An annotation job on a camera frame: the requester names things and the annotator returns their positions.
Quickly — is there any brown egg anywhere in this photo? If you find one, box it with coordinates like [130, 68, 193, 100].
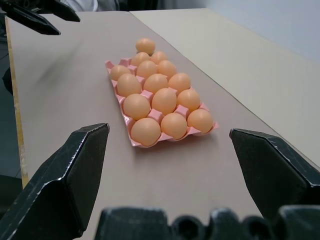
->
[136, 60, 158, 80]
[177, 88, 201, 113]
[116, 73, 143, 97]
[130, 51, 151, 67]
[109, 65, 132, 81]
[160, 112, 188, 140]
[143, 73, 170, 95]
[122, 93, 152, 121]
[151, 87, 178, 116]
[130, 117, 162, 147]
[167, 72, 192, 94]
[135, 37, 156, 55]
[187, 108, 214, 134]
[157, 59, 178, 79]
[150, 50, 169, 65]

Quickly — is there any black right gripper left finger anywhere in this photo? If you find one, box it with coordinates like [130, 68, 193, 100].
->
[0, 122, 111, 240]

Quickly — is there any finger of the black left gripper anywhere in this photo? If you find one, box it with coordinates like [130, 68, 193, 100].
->
[3, 4, 62, 36]
[34, 0, 82, 23]

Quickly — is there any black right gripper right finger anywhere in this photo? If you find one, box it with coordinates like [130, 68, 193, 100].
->
[229, 128, 320, 219]

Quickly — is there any pink egg tray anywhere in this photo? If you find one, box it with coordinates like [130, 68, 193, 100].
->
[104, 57, 220, 151]

